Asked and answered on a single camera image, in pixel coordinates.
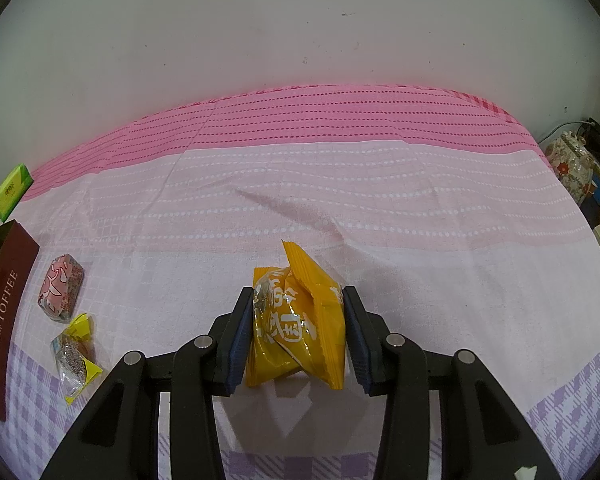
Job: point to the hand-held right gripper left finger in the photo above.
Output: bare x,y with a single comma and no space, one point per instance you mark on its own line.
239,345

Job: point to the floral teapot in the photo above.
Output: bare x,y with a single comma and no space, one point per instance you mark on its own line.
572,165

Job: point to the yellow-edged clear snack packet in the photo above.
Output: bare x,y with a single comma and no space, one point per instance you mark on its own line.
75,360

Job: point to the plain orange snack packet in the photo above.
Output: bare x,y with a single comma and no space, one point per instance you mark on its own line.
325,340

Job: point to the pink patterned snack packet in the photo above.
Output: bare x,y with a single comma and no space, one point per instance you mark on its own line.
60,287

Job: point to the pink and purple bed sheet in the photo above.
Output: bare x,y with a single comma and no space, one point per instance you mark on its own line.
380,210

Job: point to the dark red toffee tin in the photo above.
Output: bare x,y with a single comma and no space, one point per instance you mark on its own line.
5,310

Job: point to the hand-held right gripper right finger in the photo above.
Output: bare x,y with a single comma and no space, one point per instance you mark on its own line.
357,345

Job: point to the small light green box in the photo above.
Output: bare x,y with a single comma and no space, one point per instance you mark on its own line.
11,192

